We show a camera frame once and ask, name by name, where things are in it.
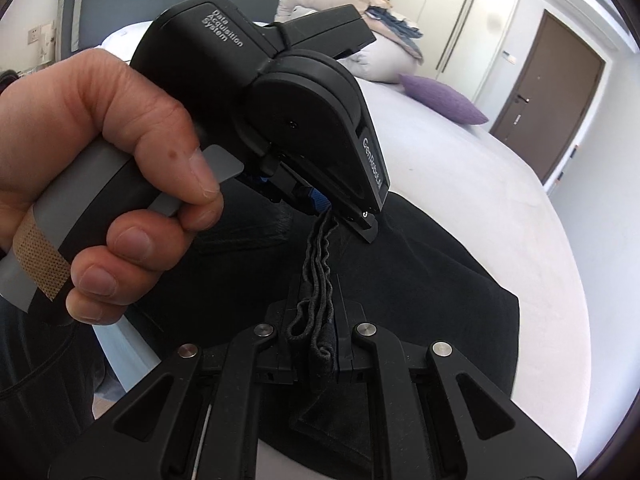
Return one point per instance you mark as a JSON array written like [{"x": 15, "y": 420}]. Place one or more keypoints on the folded beige duvet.
[{"x": 385, "y": 60}]

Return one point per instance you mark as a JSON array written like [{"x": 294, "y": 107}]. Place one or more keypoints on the purple pillow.
[{"x": 440, "y": 100}]

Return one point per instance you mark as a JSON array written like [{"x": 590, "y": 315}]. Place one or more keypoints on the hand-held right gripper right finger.
[{"x": 382, "y": 347}]

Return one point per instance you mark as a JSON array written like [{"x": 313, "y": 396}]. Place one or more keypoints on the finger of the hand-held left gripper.
[
  {"x": 317, "y": 201},
  {"x": 280, "y": 182}
]

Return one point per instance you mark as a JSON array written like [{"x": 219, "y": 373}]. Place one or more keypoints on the white light switch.
[{"x": 510, "y": 56}]

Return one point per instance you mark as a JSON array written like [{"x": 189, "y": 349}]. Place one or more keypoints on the person's left hand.
[{"x": 100, "y": 100}]

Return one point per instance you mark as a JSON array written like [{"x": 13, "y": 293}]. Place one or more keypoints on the black pants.
[{"x": 425, "y": 270}]

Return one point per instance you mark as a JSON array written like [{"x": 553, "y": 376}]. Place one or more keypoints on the white wardrobe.
[{"x": 450, "y": 10}]

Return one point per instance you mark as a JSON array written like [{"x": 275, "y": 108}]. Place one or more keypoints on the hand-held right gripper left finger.
[{"x": 250, "y": 347}]

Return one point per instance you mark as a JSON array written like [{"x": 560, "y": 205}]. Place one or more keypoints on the white wall socket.
[{"x": 40, "y": 36}]

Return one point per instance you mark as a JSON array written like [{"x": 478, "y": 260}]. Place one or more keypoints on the brown door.
[{"x": 550, "y": 90}]

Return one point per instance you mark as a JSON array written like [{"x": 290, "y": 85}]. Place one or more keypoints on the white bed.
[{"x": 475, "y": 200}]

